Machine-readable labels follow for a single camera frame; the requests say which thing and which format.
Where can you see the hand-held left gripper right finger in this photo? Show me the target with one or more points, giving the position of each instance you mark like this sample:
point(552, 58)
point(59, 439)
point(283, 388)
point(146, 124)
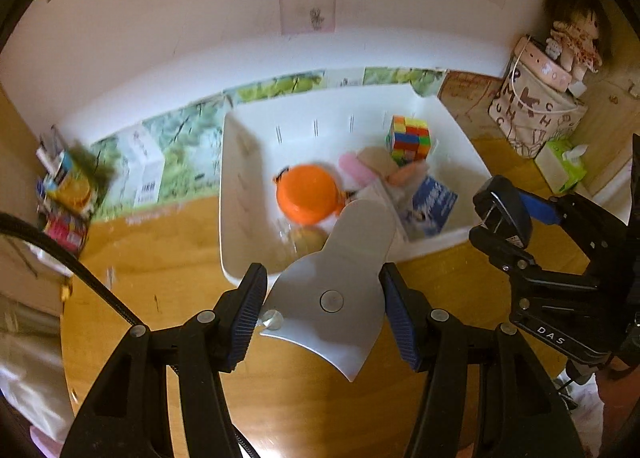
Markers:
point(400, 318)

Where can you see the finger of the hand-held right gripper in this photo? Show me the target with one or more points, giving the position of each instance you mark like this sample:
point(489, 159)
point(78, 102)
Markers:
point(505, 253)
point(537, 208)

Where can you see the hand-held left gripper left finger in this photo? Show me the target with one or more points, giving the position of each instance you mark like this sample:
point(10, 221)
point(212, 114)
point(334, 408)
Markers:
point(245, 318)

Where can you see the black charger plug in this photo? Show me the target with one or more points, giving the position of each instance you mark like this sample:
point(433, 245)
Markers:
point(505, 210)

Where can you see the white plastic gadget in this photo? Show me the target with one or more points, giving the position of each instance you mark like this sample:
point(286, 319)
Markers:
point(340, 258)

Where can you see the clear box with blue label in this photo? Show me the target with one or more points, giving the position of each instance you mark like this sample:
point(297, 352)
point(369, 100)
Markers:
point(432, 203)

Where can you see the orange round case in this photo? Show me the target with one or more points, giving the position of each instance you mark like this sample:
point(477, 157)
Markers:
point(307, 193)

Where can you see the white plastic storage bin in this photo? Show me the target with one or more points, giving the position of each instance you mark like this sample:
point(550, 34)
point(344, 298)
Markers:
point(250, 177)

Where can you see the multicoloured puzzle cube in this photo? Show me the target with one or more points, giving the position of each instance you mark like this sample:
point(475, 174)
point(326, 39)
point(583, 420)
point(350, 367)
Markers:
point(407, 137)

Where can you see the green tissue pack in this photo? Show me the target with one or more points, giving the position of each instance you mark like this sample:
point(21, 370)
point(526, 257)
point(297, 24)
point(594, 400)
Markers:
point(560, 170)

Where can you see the plain white box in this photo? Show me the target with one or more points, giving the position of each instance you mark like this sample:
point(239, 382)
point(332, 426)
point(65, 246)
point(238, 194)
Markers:
point(617, 193)

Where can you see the letter printed fabric bag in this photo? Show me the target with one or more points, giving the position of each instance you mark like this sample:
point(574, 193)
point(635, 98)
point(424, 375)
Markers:
point(530, 117)

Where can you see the white charger block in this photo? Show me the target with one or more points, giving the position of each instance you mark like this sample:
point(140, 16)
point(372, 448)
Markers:
point(577, 88)

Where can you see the brown printed poster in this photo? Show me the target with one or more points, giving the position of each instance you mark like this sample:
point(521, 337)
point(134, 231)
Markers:
point(467, 97)

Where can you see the pink round case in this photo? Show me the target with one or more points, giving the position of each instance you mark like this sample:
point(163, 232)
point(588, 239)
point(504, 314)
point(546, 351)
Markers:
point(537, 60)

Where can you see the leaf printed paper strip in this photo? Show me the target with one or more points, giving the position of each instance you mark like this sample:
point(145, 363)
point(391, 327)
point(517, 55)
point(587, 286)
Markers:
point(190, 147)

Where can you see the brown-haired rag doll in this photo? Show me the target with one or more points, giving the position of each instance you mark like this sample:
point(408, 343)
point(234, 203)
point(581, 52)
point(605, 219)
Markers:
point(575, 32)

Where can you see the white box with barcode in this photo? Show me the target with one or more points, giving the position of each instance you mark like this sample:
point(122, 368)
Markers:
point(145, 167)

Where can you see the pink snack packet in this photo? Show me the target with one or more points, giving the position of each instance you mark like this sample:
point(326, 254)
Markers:
point(65, 233)

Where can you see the square pink wall sticker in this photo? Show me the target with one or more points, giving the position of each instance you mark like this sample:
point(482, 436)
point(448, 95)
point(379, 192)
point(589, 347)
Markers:
point(305, 7)

